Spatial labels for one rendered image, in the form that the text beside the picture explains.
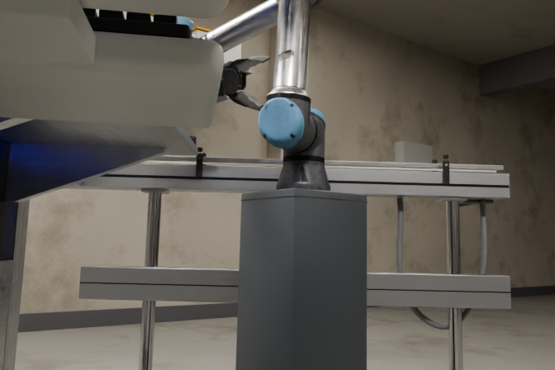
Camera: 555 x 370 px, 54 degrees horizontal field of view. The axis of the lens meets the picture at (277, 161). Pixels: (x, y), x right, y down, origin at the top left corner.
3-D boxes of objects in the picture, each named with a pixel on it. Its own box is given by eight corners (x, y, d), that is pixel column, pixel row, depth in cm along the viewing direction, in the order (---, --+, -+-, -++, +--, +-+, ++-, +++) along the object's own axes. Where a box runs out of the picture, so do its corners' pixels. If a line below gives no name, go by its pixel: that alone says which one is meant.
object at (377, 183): (0, 183, 200) (4, 141, 202) (19, 187, 215) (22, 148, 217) (512, 197, 204) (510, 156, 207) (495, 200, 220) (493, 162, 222)
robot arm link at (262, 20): (329, -27, 163) (193, 47, 177) (318, -45, 152) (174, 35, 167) (342, 6, 159) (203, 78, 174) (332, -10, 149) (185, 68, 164)
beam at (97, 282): (78, 299, 198) (80, 266, 200) (85, 296, 206) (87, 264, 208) (511, 309, 202) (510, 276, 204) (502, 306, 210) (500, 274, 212)
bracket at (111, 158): (4, 201, 119) (10, 142, 121) (11, 201, 122) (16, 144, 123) (161, 205, 119) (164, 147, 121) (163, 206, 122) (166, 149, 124)
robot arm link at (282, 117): (316, 154, 144) (328, -40, 151) (297, 144, 130) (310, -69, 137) (274, 154, 149) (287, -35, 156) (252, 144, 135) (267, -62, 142)
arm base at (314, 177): (306, 196, 161) (307, 163, 162) (342, 194, 149) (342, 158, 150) (265, 193, 152) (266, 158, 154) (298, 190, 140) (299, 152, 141)
